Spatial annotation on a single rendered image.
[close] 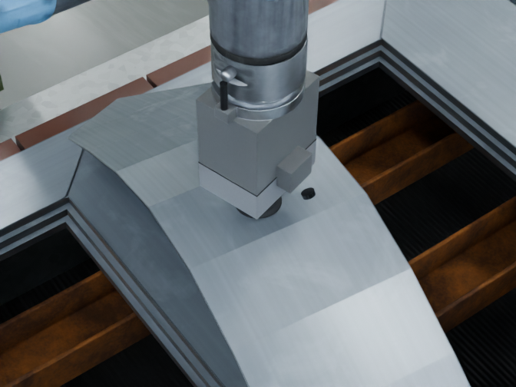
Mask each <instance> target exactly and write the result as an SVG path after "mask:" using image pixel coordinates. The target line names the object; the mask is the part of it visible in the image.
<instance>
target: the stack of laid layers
mask: <svg viewBox="0 0 516 387"><path fill-rule="evenodd" d="M378 67H380V68H381V69H382V70H383V71H384V72H385V73H386V74H387V75H389V76H390V77H391V78H392V79H394V80H395V81H396V82H397V83H399V84H400V85H401V86H402V87H403V88H404V89H405V90H406V91H408V92H409V93H410V94H411V95H413V96H414V97H415V98H416V99H418V100H419V101H420V102H421V103H422V104H424V105H425V106H426V107H427V108H428V109H429V110H430V111H432V112H433V113H434V114H435V115H436V116H438V117H439V118H440V119H441V120H443V121H444V122H445V123H446V124H447V125H448V126H449V127H451V128H452V129H453V130H454V131H455V132H457V133H458V134H459V135H460V136H462V137H463V138H464V139H465V140H466V141H467V142H468V143H470V144H471V145H472V146H473V147H474V148H476V149H477V150H478V151H479V152H481V153H482V154H483V155H484V156H486V157H487V158H488V159H489V160H490V161H491V162H492V163H493V164H495V165H496V166H497V167H498V168H500V169H501V170H502V171H503V172H505V173H506V174H507V175H508V176H509V177H510V178H511V179H512V180H514V181H515V182H516V148H515V147H514V146H513V145H511V144H510V143H509V142H507V141H506V140H505V139H504V138H503V137H502V136H501V135H499V134H498V133H497V132H495V131H494V130H493V129H492V128H490V127H489V126H488V125H487V124H486V123H485V122H484V121H482V120H481V119H480V118H478V117H477V116H476V115H475V114H473V113H472V112H471V111H469V110H468V109H467V108H466V107H465V106H464V105H463V104H461V103H460V102H459V101H457V100H456V99H455V98H454V97H452V96H451V95H450V94H449V93H448V92H447V91H445V90H444V89H443V88H442V87H440V86H439V85H438V84H436V83H435V82H434V81H433V80H432V79H431V78H430V77H428V76H427V75H426V74H425V73H423V72H422V71H421V70H419V69H418V68H417V67H416V66H414V65H413V63H411V62H410V61H409V60H407V59H406V58H405V57H404V56H402V55H401V54H400V53H398V52H397V51H396V50H395V49H394V48H393V47H392V46H390V45H389V44H388V43H387V42H385V41H384V40H383V39H381V38H380V40H379V41H377V42H375V43H373V44H371V45H369V46H367V47H365V48H363V49H361V50H359V51H357V52H355V53H353V54H351V55H349V56H347V57H345V58H343V59H341V60H339V61H337V62H335V63H333V64H331V65H329V66H327V67H325V68H323V69H321V70H319V71H317V72H315V73H314V74H317V75H318V76H319V98H320V97H322V96H323V95H325V94H328V93H329V92H331V91H334V90H335V89H337V88H339V87H341V86H343V85H344V84H347V83H349V82H350V81H353V80H355V79H357V78H359V77H361V76H363V75H364V74H366V73H368V72H370V71H372V70H374V69H376V68H378ZM66 227H67V228H68V230H69V231H70V232H71V234H72V235H73V236H74V238H75V239H76V240H77V241H78V242H79V243H80V245H81V246H82V247H83V249H84V250H85V251H86V253H87V254H88V255H89V257H90V258H92V260H93V261H94V262H95V264H96V265H97V266H98V268H99V269H100V270H101V272H102V273H103V274H104V275H105V276H106V277H107V279H108V280H109V281H110V282H111V284H112V285H113V286H114V288H115V289H116V290H117V291H118V292H119V293H120V295H121V296H122V297H123V299H124V300H125V301H126V303H127V304H128V305H129V307H131V308H132V310H133V311H134V312H135V314H136V315H137V316H138V318H139V319H140V320H141V322H142V323H143V324H144V325H145V326H146V327H147V329H148V330H149V331H150V333H151V334H152V335H153V336H154V338H155V339H156V340H157V341H158V342H159V343H160V345H161V346H162V348H163V349H164V350H165V352H166V353H167V354H168V355H169V357H171V359H172V360H173V361H174V363H175V364H176V365H177V367H178V368H179V369H180V370H181V372H182V373H183V374H184V375H185V376H186V377H187V379H188V380H189V381H190V383H191V384H192V385H193V387H248V386H247V383H246V381H245V379H244V377H243V375H242V373H241V371H240V368H239V366H238V365H237V362H236V360H235V358H234V357H233V353H232V352H231V350H230V348H229V346H228V345H227V342H226V340H225V338H224V337H223V334H222V333H221V331H220V329H219V327H218V325H217V323H216V321H215V319H214V318H213V316H212V314H211V312H210V310H209V308H208V306H207V304H206V303H205V301H204V299H203V297H202V295H201V293H200V291H199V289H198V287H197V285H196V283H195V282H194V279H193V277H192V276H191V274H190V271H189V270H188V268H187V267H186V266H185V264H184V262H183V261H182V259H181V258H180V256H179V255H178V253H177V251H176V250H175V249H174V247H173V246H172V244H171V243H170V241H169V240H168V238H167V237H166V235H165V233H164V232H163V230H162V229H161V228H160V226H159V224H158V223H157V221H156V220H155V219H154V217H153V215H152V214H151V212H150V211H149V209H148V208H147V207H146V206H145V205H144V204H143V203H142V201H141V200H140V199H139V198H138V197H137V196H136V195H135V194H134V192H133V191H132V190H131V189H130V188H129V187H128V186H127V185H126V184H125V183H124V182H123V180H122V179H121V178H119V176H118V175H116V173H115V172H113V170H111V169H110V168H109V167H107V166H106V165H105V164H103V163H102V162H101V161H99V160H98V159H97V158H96V157H95V156H93V155H92V154H91V153H89V152H88V151H86V150H85V149H83V151H82V154H81V157H80V160H79V162H78V165H77V168H76V171H75V173H74V176H73V179H72V182H71V185H70V187H69V190H68V193H67V196H66V198H64V199H62V200H59V201H58V202H56V203H53V204H52V205H50V206H48V207H46V208H44V209H43V210H40V211H38V212H37V213H34V214H32V215H31V216H29V217H26V218H25V219H23V220H20V221H18V222H17V223H14V224H12V225H11V226H9V227H6V228H5V229H3V230H0V262H1V261H3V260H5V259H7V258H9V257H10V256H12V255H14V254H16V253H18V252H20V251H22V250H24V249H26V248H28V247H30V246H32V245H34V244H36V243H38V242H39V241H41V240H43V239H45V238H47V237H49V236H51V235H53V234H55V233H57V232H59V231H61V230H63V229H65V228H66Z"/></svg>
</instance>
